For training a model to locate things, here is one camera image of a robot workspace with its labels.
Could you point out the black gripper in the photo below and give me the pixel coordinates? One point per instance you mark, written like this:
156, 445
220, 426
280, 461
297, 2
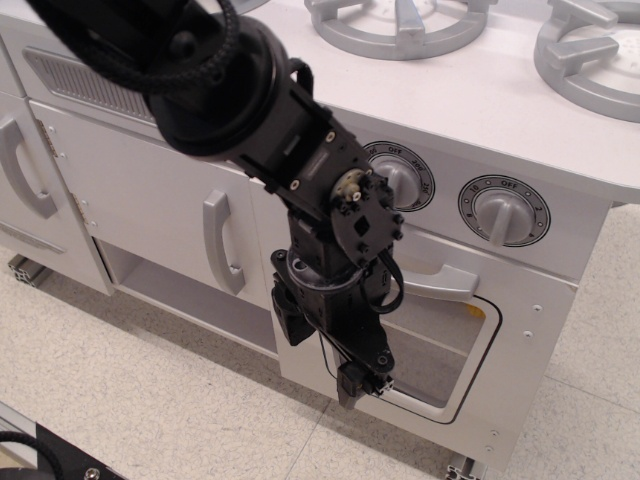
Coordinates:
345, 310

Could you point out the silver oven door handle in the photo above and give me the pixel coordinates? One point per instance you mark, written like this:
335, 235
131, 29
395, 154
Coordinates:
448, 284

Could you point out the white toy oven door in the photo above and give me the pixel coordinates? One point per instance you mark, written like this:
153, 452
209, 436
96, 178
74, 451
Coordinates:
458, 381

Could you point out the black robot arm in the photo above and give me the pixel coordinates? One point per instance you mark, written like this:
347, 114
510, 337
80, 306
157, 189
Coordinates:
222, 85

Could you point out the middle grey oven knob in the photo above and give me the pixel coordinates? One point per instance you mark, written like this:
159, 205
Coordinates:
407, 174

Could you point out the grey oven knob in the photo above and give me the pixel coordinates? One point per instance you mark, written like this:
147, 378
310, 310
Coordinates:
504, 211
407, 174

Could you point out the right grey oven knob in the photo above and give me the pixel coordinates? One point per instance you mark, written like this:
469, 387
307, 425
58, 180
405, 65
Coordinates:
504, 211

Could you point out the yellow toy corn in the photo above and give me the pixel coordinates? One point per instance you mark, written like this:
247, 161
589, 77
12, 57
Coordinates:
476, 312

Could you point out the white cabinet door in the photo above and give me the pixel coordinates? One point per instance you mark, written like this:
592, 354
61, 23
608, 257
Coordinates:
146, 199

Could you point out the far left white door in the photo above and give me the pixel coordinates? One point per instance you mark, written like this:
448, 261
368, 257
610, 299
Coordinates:
39, 218

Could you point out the white toy kitchen unit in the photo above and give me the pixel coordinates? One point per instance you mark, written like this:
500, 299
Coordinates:
169, 378

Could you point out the centre silver stove burner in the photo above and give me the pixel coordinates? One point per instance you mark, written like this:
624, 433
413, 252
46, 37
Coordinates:
343, 25

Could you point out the silver stove burner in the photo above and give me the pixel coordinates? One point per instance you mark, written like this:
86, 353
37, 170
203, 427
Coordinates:
343, 25
588, 52

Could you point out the silver toy sink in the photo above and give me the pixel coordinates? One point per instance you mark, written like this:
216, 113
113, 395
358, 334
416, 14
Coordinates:
245, 6

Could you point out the silver vent grille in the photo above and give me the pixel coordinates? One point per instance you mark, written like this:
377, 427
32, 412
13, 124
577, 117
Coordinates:
71, 79

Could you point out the right silver stove burner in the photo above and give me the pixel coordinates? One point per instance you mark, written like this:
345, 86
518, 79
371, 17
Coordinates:
588, 52

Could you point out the silver cabinet door handle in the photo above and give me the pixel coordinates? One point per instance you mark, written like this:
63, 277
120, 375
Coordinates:
215, 213

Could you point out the right aluminium frame rail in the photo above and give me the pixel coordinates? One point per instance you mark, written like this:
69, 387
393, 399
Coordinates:
462, 467

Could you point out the aluminium frame rail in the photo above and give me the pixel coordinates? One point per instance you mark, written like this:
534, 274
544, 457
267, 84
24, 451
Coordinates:
28, 271
462, 467

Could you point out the left aluminium frame rail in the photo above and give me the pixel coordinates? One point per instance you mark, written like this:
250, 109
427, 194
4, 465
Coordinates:
28, 271

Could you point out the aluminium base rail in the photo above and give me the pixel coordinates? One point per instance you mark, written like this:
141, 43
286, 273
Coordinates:
12, 420

